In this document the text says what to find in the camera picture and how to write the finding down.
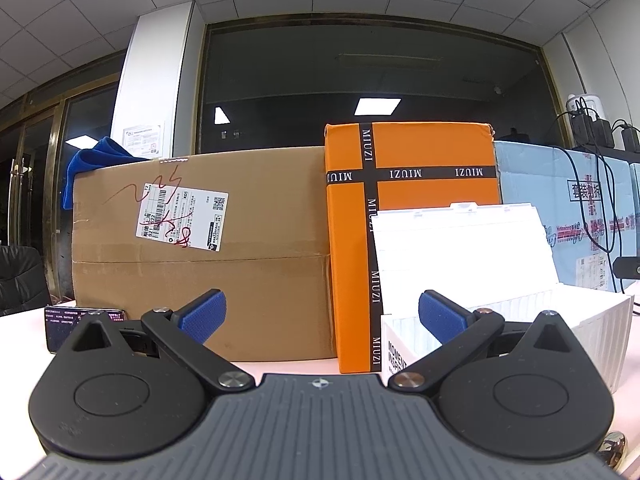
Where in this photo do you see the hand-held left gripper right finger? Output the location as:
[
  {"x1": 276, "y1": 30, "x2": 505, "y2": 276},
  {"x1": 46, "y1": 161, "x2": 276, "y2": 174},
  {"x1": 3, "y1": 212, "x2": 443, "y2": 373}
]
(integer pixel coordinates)
[{"x1": 387, "y1": 290, "x2": 586, "y2": 396}]

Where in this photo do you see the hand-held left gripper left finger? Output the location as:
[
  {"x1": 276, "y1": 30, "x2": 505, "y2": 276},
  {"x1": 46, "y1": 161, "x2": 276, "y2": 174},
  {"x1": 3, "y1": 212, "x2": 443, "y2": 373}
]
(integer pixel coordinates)
[{"x1": 59, "y1": 288, "x2": 253, "y2": 394}]

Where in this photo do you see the white ribbed plastic storage box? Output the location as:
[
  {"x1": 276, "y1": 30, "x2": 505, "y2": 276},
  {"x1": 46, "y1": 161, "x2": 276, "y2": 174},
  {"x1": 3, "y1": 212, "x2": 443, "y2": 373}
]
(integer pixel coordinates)
[{"x1": 370, "y1": 201, "x2": 635, "y2": 395}]

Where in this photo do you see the brown cardboard box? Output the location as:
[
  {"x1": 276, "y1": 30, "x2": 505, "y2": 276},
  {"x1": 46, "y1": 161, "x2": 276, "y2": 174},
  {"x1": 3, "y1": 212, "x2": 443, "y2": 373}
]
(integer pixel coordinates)
[{"x1": 71, "y1": 146, "x2": 337, "y2": 363}]

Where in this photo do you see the large light blue carton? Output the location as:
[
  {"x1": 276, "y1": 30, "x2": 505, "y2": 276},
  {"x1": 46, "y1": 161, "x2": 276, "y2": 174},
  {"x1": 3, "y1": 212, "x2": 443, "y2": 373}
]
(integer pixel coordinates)
[{"x1": 492, "y1": 141, "x2": 636, "y2": 293}]

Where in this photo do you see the orange box with black ribbon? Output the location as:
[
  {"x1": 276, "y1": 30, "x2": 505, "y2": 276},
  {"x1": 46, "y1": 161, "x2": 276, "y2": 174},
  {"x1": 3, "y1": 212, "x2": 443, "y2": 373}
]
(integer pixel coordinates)
[{"x1": 323, "y1": 121, "x2": 502, "y2": 375}]

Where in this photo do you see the black office chair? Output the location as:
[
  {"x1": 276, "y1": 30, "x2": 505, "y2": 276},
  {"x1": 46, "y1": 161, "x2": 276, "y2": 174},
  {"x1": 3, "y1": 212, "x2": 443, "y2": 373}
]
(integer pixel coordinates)
[{"x1": 0, "y1": 245, "x2": 53, "y2": 317}]

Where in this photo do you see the blue cloth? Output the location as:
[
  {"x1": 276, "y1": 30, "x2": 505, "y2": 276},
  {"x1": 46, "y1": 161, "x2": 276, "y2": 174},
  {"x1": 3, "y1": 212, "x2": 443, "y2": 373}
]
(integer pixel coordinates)
[{"x1": 63, "y1": 136, "x2": 151, "y2": 211}]

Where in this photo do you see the black rounded device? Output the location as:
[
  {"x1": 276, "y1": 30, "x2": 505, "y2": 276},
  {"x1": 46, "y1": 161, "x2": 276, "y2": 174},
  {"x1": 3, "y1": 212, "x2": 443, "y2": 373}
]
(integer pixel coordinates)
[{"x1": 612, "y1": 256, "x2": 640, "y2": 279}]

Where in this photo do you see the gold-framed glass door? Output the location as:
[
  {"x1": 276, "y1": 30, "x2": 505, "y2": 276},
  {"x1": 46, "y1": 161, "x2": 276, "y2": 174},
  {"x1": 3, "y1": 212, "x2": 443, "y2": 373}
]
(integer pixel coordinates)
[{"x1": 0, "y1": 77, "x2": 121, "y2": 311}]

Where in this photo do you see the white plastic device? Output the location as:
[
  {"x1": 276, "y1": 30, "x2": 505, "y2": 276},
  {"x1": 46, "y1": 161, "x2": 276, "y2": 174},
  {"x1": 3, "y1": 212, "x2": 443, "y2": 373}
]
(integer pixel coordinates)
[{"x1": 565, "y1": 92, "x2": 604, "y2": 122}]

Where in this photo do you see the dark glass window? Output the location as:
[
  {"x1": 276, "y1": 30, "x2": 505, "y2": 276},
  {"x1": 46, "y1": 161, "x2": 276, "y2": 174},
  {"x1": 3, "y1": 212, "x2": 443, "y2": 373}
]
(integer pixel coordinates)
[{"x1": 197, "y1": 22, "x2": 566, "y2": 156}]

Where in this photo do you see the white wall notice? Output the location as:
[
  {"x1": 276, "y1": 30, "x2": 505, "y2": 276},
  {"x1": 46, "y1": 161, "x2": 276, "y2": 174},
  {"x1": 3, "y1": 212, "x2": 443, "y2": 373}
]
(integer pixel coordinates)
[{"x1": 121, "y1": 121, "x2": 165, "y2": 158}]

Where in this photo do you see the looped black cable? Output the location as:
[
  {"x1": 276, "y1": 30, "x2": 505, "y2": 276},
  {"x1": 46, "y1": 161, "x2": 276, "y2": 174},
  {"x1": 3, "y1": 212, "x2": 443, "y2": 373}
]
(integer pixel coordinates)
[{"x1": 585, "y1": 150, "x2": 603, "y2": 253}]

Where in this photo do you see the long black cable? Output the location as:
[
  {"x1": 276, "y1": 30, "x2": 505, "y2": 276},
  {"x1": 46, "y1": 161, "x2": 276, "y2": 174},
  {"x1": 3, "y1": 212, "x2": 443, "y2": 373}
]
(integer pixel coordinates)
[{"x1": 600, "y1": 152, "x2": 619, "y2": 292}]

